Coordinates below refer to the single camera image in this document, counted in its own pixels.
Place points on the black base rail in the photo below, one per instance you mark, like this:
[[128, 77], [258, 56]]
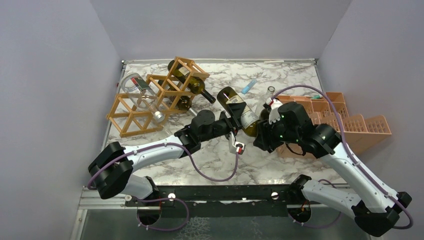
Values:
[[215, 201]]

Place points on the wooden wine rack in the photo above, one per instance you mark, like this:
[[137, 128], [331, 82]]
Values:
[[131, 122]]

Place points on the clear slim glass bottle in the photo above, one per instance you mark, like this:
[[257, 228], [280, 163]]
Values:
[[263, 98]]

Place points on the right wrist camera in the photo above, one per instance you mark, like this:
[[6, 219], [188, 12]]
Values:
[[274, 104]]

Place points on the green wine bottle brown label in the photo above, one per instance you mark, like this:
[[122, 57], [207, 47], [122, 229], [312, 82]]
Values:
[[184, 103]]

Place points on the green wine bottle silver neck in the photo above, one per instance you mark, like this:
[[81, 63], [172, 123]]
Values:
[[264, 114]]

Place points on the clear round glass bottle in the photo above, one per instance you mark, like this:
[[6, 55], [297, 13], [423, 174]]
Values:
[[142, 95]]

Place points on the blue highlighter pen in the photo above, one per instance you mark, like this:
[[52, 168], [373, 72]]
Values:
[[249, 86]]

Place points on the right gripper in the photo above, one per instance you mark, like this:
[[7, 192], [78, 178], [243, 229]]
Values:
[[265, 133]]

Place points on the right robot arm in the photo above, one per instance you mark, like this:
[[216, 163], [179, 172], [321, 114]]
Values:
[[374, 206]]

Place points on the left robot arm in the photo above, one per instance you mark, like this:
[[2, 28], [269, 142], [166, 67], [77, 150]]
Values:
[[112, 171]]

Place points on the green wine bottle black top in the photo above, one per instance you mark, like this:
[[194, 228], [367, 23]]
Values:
[[249, 118]]

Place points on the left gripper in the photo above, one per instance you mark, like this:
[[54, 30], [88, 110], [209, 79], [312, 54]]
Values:
[[236, 111]]

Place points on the green wine bottle black neck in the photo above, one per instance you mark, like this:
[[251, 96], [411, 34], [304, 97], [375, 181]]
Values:
[[195, 84]]

